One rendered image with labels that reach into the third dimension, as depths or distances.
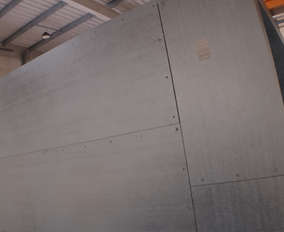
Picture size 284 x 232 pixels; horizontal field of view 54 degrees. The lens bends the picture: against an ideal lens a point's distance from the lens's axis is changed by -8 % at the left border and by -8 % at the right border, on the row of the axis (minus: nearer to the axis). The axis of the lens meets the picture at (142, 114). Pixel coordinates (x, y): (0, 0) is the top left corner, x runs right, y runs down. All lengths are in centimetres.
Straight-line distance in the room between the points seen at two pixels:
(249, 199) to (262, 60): 50
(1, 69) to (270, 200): 1252
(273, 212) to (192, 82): 58
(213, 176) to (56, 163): 88
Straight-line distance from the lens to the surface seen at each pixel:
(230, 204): 116
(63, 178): 165
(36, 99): 180
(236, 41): 114
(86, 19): 1174
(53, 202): 176
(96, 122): 144
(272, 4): 978
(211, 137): 114
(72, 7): 1125
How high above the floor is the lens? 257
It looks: 7 degrees up
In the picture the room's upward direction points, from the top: 9 degrees counter-clockwise
